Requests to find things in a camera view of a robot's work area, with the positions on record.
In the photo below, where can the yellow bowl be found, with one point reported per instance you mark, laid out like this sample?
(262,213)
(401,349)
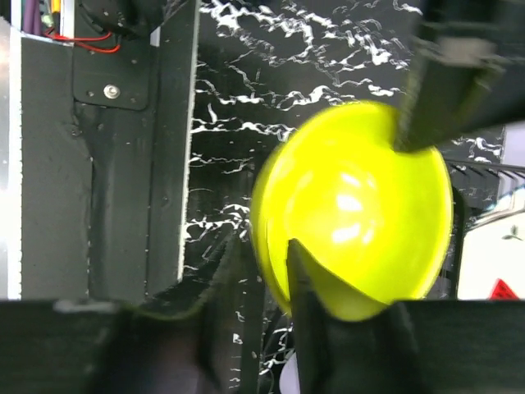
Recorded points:
(378,222)

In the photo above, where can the watermelon pattern white plate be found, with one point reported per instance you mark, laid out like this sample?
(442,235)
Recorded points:
(493,244)

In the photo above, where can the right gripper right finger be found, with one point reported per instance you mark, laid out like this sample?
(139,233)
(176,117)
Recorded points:
(466,74)

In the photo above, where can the black wire dish rack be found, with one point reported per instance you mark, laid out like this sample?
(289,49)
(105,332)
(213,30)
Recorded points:
(447,282)

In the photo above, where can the lavender plastic cup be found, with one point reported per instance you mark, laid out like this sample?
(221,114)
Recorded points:
(289,379)

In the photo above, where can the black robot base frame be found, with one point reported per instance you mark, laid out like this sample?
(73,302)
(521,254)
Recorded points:
(96,103)

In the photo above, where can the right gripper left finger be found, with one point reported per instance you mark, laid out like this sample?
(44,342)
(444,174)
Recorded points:
(417,346)

